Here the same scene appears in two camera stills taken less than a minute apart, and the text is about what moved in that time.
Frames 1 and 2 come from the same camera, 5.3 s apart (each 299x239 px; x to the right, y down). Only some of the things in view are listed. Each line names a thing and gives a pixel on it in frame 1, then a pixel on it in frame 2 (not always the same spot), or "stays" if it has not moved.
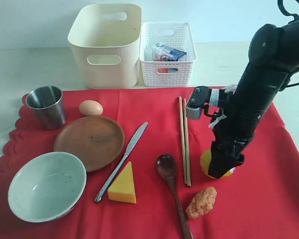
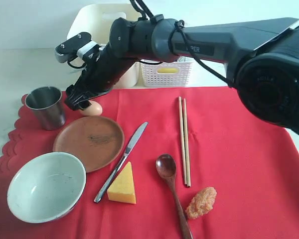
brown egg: (90, 108) stays
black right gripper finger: (240, 161) to (83, 104)
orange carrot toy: (202, 202) stays
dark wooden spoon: (166, 167) stays
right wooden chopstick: (187, 150) stays
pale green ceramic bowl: (47, 187) stays
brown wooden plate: (97, 140) stays
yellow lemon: (205, 160) to (167, 70)
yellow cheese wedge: (122, 188) stays
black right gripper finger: (221, 163) to (74, 97)
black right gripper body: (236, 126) to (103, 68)
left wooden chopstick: (183, 137) stays
